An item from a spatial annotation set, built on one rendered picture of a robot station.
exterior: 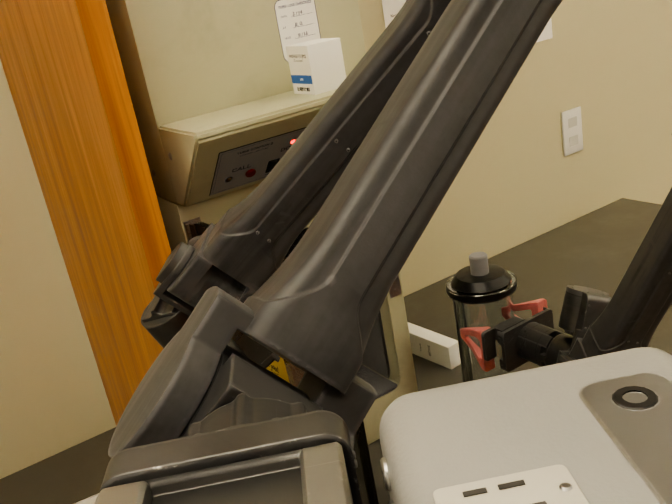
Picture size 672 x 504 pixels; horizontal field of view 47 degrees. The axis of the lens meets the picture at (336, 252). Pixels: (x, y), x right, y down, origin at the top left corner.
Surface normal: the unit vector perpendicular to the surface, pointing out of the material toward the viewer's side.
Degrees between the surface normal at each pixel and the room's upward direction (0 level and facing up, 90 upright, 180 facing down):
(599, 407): 0
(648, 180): 90
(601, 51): 90
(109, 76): 90
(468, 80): 74
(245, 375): 47
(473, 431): 0
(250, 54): 90
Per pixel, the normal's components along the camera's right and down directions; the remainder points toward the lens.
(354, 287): 0.33, 0.00
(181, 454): -0.17, -0.92
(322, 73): 0.56, 0.20
